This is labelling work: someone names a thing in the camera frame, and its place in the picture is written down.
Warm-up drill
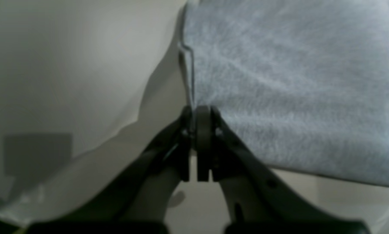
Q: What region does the grey T-shirt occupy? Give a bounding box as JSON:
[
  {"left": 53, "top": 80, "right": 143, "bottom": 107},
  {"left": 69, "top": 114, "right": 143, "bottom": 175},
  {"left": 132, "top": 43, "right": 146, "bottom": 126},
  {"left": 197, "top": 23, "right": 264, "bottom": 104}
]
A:
[{"left": 180, "top": 0, "right": 389, "bottom": 187}]

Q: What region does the viewer-left left gripper right finger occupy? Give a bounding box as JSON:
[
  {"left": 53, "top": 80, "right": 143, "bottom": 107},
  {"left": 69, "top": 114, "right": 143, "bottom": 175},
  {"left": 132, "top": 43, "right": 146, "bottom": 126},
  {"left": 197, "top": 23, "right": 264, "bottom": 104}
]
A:
[{"left": 194, "top": 106, "right": 370, "bottom": 234}]

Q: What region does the viewer-left left gripper left finger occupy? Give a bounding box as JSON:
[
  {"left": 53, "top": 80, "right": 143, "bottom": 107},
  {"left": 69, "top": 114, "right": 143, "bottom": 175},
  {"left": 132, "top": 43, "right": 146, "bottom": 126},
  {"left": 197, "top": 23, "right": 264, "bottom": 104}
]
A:
[{"left": 27, "top": 106, "right": 192, "bottom": 234}]

